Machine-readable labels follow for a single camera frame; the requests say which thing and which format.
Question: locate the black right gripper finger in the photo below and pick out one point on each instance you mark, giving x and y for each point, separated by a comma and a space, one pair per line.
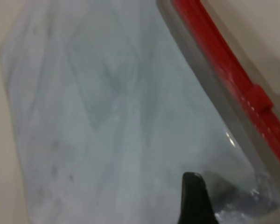
193, 200

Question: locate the clear plastic zipper bag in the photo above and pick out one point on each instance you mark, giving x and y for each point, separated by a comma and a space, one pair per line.
107, 116

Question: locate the red zipper slider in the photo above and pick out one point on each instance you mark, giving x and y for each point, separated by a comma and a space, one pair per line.
261, 98

